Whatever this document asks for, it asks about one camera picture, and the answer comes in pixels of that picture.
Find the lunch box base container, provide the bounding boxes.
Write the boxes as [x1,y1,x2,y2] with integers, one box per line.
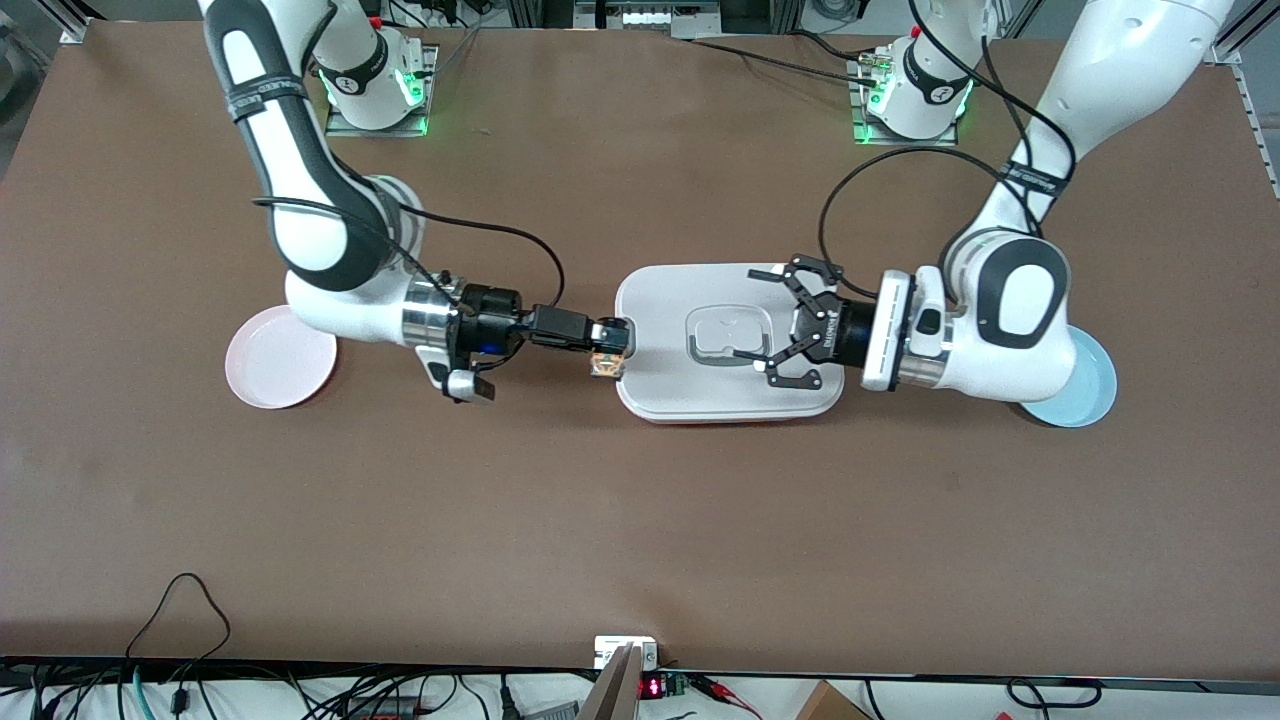
[640,415,816,428]

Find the white lunch box lid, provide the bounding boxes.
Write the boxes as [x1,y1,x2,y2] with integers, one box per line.
[612,263,846,423]

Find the pink round plate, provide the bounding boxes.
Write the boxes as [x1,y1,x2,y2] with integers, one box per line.
[224,304,339,411]

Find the light blue round plate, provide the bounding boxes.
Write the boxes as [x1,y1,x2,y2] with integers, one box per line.
[1015,325,1118,429]

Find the small white box device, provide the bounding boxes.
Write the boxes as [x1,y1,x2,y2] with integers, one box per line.
[594,636,659,669]

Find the red clip leads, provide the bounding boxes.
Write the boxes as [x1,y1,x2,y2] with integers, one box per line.
[690,675,763,717]

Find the brown cardboard box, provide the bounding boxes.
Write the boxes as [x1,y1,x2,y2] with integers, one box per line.
[795,680,873,720]

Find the aluminium bar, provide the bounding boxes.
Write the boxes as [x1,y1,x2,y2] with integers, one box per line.
[578,643,643,720]

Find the aluminium corner extrusion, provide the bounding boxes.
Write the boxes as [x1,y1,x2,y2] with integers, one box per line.
[55,0,106,46]

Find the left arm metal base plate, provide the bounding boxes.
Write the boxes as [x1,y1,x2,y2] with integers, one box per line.
[850,55,961,148]

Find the black cable on table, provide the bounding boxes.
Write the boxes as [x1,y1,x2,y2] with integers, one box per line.
[685,30,881,86]

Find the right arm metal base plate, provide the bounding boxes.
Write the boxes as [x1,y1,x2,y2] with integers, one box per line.
[325,45,441,138]

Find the thin black looped cable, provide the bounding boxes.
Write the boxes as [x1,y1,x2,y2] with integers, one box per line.
[125,572,233,669]

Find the aluminium frame rail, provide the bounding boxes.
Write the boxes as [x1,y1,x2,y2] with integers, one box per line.
[1205,0,1280,201]

